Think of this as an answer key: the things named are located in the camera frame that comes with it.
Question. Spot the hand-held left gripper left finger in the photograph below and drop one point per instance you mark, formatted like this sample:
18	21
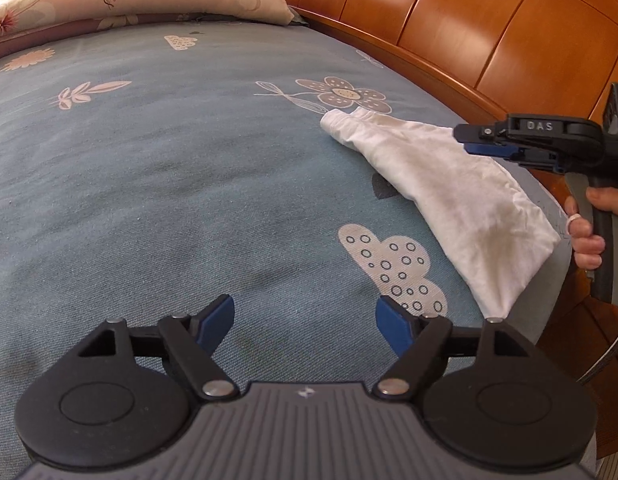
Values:
216	317

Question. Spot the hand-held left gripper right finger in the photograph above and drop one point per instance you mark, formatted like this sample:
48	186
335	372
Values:
394	322

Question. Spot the wooden bed headboard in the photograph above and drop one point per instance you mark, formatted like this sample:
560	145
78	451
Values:
464	25

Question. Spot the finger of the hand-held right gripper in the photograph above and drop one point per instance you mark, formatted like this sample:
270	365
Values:
476	132
494	150

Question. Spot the blue floral bed sheet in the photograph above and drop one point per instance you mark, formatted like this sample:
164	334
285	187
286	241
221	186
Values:
164	185

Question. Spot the white printed t-shirt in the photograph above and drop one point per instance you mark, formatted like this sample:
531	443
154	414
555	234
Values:
464	200

